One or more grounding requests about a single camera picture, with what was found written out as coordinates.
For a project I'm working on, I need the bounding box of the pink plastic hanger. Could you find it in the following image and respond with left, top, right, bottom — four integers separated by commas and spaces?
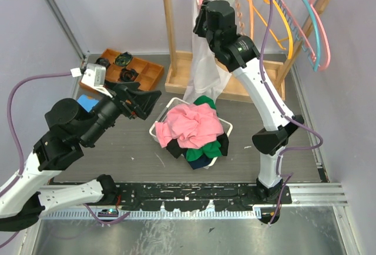
277, 0, 334, 72

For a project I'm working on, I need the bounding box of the dark rolled sock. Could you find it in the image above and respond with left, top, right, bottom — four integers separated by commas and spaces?
119, 68, 139, 82
95, 57, 111, 69
115, 52, 133, 67

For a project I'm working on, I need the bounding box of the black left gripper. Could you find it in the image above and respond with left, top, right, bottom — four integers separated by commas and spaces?
82, 80, 163, 147

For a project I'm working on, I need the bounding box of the wooden clothes rack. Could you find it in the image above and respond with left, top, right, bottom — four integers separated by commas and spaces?
163, 0, 330, 102

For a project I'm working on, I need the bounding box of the black t shirt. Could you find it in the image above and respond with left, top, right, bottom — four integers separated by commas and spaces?
166, 133, 229, 158

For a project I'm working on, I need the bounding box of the white t shirt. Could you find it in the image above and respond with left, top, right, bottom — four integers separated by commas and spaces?
183, 0, 231, 105

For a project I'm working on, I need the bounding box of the pink t shirt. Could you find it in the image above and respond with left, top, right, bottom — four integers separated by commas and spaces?
155, 103, 224, 149

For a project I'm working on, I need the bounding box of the blue folded cloth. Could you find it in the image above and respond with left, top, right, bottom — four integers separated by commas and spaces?
76, 95, 99, 113

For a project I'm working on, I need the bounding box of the yellow plastic hanger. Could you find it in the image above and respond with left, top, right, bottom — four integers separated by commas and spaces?
263, 0, 294, 59

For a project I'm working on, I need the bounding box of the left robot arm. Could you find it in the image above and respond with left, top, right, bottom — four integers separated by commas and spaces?
1, 82, 162, 232

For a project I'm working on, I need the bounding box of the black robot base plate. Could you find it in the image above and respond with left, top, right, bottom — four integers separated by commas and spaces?
107, 182, 279, 212

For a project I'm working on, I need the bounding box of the green t shirt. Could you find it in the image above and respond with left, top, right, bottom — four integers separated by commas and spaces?
185, 95, 221, 162

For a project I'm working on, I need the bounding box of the navy blue t shirt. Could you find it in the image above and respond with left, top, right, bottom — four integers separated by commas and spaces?
188, 155, 213, 170

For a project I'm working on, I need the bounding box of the light blue metal-hook hanger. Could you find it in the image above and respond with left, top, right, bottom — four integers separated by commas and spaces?
276, 0, 321, 72

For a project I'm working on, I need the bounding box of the orange plastic hanger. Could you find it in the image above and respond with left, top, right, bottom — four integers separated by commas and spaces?
235, 0, 254, 40

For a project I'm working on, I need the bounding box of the white plastic basket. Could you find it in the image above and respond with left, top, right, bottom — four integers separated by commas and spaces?
149, 96, 234, 170

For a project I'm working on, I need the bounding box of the orange wooden compartment tray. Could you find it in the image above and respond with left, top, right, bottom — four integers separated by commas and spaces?
79, 48, 165, 95

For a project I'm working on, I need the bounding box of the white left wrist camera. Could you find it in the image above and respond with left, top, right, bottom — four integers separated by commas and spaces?
70, 63, 113, 98

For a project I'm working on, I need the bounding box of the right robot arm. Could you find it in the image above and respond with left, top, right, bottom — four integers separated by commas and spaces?
193, 0, 304, 204

